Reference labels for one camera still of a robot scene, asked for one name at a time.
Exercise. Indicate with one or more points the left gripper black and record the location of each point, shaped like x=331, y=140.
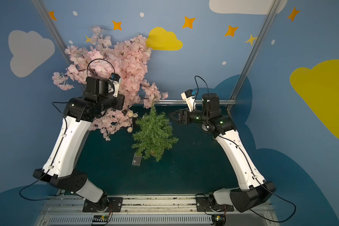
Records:
x=120, y=101

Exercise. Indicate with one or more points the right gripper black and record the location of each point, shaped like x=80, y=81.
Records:
x=182, y=117

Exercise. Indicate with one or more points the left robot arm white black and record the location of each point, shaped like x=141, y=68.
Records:
x=101, y=94

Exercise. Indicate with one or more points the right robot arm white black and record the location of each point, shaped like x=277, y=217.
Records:
x=253, y=189

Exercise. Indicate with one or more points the small green christmas tree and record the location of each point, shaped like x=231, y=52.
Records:
x=155, y=135

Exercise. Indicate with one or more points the pink cherry blossom tree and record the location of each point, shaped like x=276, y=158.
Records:
x=128, y=59

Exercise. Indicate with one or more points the clear plastic battery box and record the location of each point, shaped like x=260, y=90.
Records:
x=136, y=160

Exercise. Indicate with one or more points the right circuit board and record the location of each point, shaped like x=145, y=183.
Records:
x=218, y=220

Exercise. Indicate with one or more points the circuit board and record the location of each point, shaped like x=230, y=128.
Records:
x=100, y=220
x=218, y=220

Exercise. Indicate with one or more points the left circuit board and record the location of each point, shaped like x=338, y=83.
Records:
x=100, y=220

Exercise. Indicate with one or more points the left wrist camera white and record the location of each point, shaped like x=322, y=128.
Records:
x=116, y=82

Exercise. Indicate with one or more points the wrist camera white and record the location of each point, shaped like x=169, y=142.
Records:
x=190, y=97
x=116, y=82

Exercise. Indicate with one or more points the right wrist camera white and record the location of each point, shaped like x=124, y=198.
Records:
x=190, y=97

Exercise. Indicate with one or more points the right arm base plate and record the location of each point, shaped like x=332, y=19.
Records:
x=209, y=204

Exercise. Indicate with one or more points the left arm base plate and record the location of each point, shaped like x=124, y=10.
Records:
x=106, y=204

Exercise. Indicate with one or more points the front aluminium rail bed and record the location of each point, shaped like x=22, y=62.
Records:
x=150, y=210

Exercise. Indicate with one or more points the aluminium frame left post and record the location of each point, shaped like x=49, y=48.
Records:
x=50, y=24

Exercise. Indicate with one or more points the aluminium frame post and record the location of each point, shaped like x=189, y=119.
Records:
x=50, y=24
x=255, y=49

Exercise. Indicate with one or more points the aluminium frame right post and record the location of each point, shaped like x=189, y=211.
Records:
x=255, y=49

